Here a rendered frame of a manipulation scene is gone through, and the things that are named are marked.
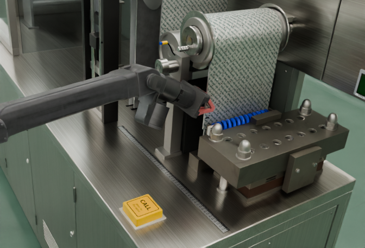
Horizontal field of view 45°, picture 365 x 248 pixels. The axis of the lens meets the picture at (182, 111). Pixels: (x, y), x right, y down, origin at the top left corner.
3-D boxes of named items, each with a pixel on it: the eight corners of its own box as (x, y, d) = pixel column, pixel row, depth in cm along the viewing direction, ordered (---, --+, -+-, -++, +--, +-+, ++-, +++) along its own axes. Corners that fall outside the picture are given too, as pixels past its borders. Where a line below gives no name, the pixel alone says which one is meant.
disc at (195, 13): (177, 57, 121) (182, 4, 114) (179, 57, 121) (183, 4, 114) (210, 77, 110) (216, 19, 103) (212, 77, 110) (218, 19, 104)
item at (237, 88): (202, 128, 119) (209, 64, 110) (265, 111, 131) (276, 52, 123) (203, 129, 118) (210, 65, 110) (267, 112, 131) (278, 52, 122)
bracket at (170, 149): (153, 152, 129) (159, 52, 115) (172, 146, 132) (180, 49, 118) (162, 160, 125) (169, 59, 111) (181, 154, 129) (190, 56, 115)
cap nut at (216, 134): (206, 137, 113) (207, 121, 111) (216, 134, 115) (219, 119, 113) (214, 144, 110) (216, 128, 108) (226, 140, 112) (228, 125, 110)
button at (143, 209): (122, 209, 105) (122, 202, 104) (148, 201, 109) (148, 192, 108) (136, 228, 100) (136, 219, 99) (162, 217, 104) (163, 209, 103)
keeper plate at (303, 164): (281, 189, 116) (289, 154, 111) (307, 178, 121) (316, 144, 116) (288, 194, 114) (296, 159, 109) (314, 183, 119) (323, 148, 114)
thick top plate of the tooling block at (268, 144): (197, 156, 116) (199, 135, 113) (302, 123, 137) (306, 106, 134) (236, 189, 104) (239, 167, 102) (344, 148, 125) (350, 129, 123)
